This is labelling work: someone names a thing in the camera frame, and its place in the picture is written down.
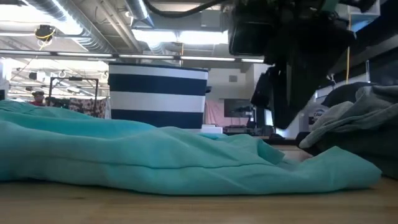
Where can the navy white striped fabric bin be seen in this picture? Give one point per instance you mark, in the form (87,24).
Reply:
(158,93)

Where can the dark green garment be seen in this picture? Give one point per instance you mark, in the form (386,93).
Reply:
(373,149)

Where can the black aluminium table frame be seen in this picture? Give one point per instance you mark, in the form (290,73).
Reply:
(280,141)

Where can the black screen panel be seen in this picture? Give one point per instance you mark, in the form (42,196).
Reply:
(59,102)

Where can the silver spiral air duct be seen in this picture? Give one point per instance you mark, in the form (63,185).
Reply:
(90,37)

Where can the black background frame rig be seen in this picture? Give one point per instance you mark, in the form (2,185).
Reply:
(50,90)

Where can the bright green garment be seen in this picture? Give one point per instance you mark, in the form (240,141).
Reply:
(155,155)

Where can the grey ceiling box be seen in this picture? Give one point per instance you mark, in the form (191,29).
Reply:
(212,20)

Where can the floral hanging cloth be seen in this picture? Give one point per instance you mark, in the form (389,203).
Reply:
(88,107)

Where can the long ceiling light bar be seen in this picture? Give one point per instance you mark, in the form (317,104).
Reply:
(149,56)

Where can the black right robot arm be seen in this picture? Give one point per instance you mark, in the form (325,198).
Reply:
(363,3)

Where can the grey patterned garment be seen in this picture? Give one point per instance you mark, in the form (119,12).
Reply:
(367,112)

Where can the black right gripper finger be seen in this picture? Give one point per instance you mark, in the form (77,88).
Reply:
(292,99)
(264,90)

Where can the short round air duct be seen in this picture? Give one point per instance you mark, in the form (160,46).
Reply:
(140,9)

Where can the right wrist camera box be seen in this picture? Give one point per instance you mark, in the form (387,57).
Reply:
(252,35)

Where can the person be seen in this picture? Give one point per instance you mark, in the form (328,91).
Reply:
(38,99)

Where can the spray bottle with blue head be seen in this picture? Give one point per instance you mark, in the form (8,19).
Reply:
(318,115)

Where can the rectangular metal air duct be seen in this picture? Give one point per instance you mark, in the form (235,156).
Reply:
(367,18)

